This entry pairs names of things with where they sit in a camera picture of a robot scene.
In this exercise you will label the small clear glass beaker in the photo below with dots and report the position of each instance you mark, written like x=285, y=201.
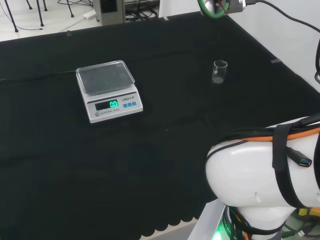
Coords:
x=220, y=72

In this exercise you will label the white electronic balance steel pan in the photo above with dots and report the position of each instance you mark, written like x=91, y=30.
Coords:
x=110, y=100

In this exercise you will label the black bench cloth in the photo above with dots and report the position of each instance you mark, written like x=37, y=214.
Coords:
x=150, y=175

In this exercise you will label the grey tape strip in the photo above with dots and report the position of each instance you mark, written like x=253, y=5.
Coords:
x=275, y=61
x=68, y=32

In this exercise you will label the black tripod leg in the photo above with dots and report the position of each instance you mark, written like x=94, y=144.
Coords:
x=40, y=15
x=11, y=17

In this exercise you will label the grey metal post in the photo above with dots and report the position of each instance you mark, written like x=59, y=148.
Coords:
x=110, y=15

